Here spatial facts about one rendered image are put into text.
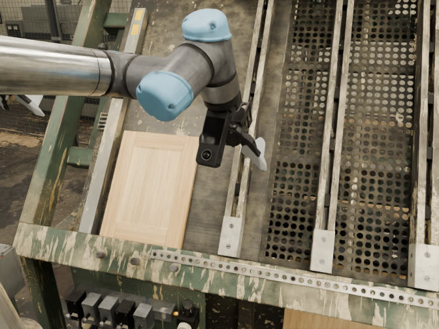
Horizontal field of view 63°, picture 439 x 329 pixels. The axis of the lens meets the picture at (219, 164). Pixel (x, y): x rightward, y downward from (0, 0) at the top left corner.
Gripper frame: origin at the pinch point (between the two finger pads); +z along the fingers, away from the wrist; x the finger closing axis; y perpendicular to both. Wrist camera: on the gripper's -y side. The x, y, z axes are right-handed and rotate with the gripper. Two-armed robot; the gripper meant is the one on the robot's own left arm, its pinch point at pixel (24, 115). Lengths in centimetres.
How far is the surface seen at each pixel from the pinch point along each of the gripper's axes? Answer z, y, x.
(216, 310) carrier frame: 95, -12, -48
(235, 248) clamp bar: 43, -4, -62
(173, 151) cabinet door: 33.8, 21.8, -29.2
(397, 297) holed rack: 51, -3, -110
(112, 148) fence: 31.4, 16.3, -5.8
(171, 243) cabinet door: 47, -7, -39
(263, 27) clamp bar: 13, 73, -51
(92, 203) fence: 39.0, -4.2, -6.2
